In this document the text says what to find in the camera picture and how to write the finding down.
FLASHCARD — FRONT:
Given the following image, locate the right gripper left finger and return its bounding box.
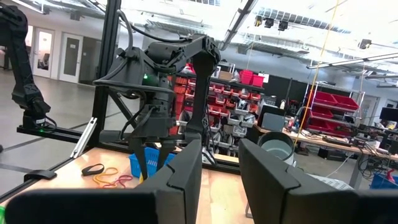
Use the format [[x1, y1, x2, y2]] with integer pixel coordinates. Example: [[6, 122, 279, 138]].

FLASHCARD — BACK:
[[4, 139, 203, 224]]

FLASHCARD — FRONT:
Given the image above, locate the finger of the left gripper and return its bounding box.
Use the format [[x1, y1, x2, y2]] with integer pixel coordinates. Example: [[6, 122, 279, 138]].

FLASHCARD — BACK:
[[128, 138, 149, 183], [156, 139, 177, 172]]

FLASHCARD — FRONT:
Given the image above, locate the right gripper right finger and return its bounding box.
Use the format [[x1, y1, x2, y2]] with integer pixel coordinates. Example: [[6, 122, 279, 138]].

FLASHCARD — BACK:
[[238, 138, 398, 224]]

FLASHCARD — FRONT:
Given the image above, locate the red rubber band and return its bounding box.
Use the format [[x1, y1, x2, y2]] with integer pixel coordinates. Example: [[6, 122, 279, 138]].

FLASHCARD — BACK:
[[102, 174, 134, 190]]

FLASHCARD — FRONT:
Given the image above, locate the blue plastic basket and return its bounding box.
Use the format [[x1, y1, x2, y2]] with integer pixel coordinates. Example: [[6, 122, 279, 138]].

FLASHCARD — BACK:
[[129, 146, 177, 179]]

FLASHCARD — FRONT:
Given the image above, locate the white cylindrical spotlight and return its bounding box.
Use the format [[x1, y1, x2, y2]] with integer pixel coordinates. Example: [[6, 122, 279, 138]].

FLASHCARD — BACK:
[[256, 131, 296, 167]]

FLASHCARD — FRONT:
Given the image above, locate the small black clip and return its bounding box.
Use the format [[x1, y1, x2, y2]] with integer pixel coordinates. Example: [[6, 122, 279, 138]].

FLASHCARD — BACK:
[[81, 163, 105, 177]]

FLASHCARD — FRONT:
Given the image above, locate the shelf rack with red bins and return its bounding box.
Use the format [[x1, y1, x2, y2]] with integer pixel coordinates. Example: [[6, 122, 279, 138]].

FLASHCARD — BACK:
[[169, 60, 265, 156]]

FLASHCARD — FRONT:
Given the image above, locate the long workbench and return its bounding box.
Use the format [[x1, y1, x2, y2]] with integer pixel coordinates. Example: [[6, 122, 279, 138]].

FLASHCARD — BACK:
[[253, 123, 398, 191]]

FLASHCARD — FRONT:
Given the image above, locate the grey box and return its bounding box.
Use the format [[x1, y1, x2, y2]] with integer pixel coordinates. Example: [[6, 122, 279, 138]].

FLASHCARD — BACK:
[[260, 111, 286, 133]]

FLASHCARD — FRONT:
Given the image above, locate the black plastic clip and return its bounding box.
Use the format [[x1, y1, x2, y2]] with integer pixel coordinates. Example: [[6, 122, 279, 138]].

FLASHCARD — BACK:
[[24, 169, 58, 183]]

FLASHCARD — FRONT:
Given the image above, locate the white door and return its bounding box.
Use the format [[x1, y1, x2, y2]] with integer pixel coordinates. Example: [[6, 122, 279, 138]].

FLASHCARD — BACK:
[[32, 27, 55, 78], [58, 32, 84, 84]]

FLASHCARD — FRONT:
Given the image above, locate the blue storage bin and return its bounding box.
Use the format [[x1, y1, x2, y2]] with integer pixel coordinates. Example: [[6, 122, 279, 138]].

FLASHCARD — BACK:
[[369, 172, 398, 190]]

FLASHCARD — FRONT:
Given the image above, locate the black monitor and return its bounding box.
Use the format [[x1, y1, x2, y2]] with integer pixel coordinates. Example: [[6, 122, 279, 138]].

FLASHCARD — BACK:
[[378, 106, 398, 123]]

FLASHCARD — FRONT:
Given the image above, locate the silver metal bracket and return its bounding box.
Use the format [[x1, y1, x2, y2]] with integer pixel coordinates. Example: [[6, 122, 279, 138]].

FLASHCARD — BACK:
[[70, 117, 98, 159]]

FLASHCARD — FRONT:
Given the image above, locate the wire rack with red bins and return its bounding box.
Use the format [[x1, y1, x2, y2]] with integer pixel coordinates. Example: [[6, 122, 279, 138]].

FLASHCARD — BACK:
[[306, 81, 361, 138]]

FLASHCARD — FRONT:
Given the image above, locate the yellow ceiling cable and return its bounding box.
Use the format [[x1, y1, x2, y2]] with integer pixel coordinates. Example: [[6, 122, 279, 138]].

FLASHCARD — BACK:
[[292, 0, 340, 147]]

